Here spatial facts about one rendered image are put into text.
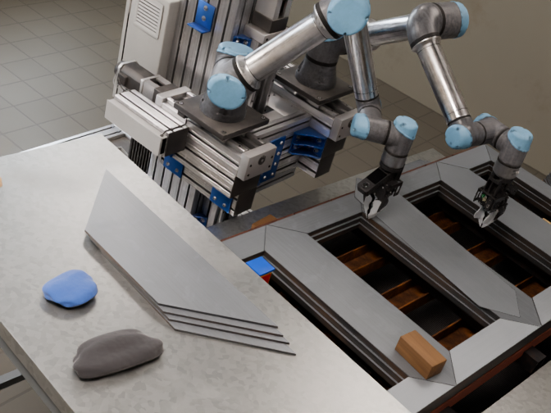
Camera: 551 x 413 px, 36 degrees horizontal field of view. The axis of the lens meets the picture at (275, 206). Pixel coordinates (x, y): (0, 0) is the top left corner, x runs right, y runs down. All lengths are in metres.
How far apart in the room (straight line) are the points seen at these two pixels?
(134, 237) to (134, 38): 1.18
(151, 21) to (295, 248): 0.99
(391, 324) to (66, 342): 0.95
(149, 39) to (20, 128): 1.54
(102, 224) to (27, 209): 0.19
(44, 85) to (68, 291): 3.04
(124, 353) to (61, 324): 0.16
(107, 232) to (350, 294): 0.74
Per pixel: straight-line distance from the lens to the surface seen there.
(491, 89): 5.47
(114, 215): 2.09
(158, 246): 2.03
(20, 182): 2.21
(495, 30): 5.39
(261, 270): 2.33
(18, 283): 1.91
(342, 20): 2.35
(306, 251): 2.48
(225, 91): 2.45
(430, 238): 2.75
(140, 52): 3.06
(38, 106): 4.62
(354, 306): 2.35
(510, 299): 2.64
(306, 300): 2.37
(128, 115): 2.76
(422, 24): 2.67
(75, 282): 1.88
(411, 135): 2.55
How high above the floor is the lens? 2.33
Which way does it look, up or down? 34 degrees down
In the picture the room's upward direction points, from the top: 17 degrees clockwise
